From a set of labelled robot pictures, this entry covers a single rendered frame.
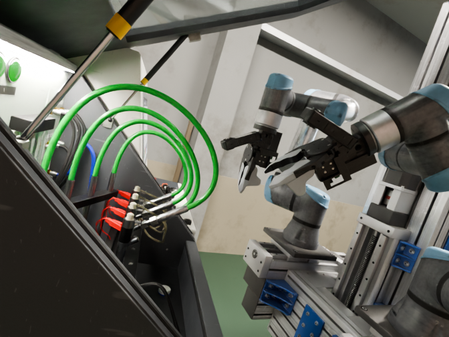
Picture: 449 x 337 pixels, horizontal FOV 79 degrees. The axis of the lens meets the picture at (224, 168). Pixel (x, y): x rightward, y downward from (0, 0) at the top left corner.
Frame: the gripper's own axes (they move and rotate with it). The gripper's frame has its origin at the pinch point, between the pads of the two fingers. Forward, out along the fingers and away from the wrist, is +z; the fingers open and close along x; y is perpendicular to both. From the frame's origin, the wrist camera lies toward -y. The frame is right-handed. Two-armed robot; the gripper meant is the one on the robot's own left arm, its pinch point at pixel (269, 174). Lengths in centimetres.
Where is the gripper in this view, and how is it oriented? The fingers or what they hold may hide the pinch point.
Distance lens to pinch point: 58.1
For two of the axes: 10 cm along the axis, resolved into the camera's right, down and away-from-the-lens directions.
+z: -8.7, 4.5, 2.0
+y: 4.9, 8.2, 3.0
